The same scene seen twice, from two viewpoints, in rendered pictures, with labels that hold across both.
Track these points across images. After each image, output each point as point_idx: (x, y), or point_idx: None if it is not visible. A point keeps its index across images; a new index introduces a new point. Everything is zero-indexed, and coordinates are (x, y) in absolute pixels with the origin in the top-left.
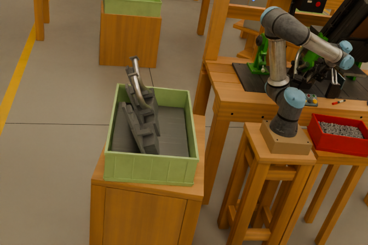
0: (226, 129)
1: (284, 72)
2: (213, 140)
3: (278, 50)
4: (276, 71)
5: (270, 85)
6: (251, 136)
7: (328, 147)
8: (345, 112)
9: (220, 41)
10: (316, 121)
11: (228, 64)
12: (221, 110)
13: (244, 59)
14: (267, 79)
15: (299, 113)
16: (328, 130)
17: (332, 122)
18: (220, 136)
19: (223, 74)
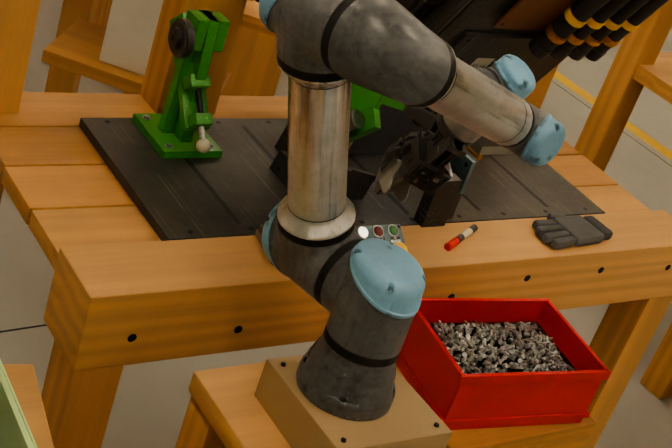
0: (110, 394)
1: (343, 189)
2: (63, 443)
3: (330, 116)
4: (317, 190)
5: (294, 238)
6: (235, 434)
7: (476, 416)
8: (487, 272)
9: (32, 41)
10: (428, 328)
11: (67, 127)
12: (93, 331)
13: (116, 99)
14: (221, 175)
15: (407, 332)
16: (466, 354)
17: (466, 319)
18: (87, 425)
19: (61, 171)
